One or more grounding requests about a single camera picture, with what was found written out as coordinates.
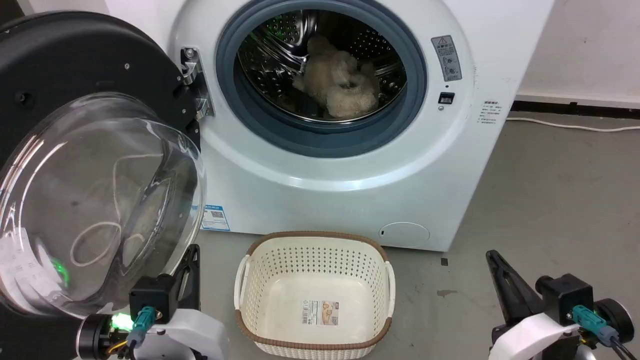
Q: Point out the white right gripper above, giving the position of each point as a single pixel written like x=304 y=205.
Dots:
x=530 y=340

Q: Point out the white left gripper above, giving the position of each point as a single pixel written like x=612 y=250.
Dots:
x=195 y=335

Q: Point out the washer door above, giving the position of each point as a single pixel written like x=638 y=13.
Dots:
x=75 y=60

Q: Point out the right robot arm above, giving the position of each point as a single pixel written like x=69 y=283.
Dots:
x=617 y=317

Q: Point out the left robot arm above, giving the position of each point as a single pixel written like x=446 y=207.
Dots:
x=95 y=335

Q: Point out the white front-load washing machine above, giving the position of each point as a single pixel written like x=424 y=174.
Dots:
x=325 y=200

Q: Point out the black door latch slot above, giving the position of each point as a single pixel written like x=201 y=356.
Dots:
x=446 y=98

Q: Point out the metal door hinge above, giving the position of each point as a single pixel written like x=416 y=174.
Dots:
x=192 y=70

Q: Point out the blue QR code sticker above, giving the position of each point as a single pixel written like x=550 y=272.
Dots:
x=215 y=217

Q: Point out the cream plastic laundry basket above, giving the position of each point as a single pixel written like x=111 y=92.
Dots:
x=280 y=300

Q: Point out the round white filter cover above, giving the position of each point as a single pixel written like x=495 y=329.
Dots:
x=405 y=234

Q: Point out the paper label with barcode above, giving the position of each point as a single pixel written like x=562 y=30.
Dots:
x=320 y=313

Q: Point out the black baseboard strip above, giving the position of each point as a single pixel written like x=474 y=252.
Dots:
x=600 y=110

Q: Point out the grey warning sticker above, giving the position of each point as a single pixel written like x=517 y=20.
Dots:
x=446 y=57

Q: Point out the beige plush toy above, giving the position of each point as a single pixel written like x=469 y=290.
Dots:
x=340 y=82

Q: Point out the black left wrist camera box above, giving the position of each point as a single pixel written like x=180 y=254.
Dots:
x=152 y=297

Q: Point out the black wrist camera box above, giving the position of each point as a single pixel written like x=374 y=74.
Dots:
x=152 y=297
x=567 y=295

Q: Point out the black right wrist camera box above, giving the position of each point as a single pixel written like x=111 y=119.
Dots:
x=567 y=295

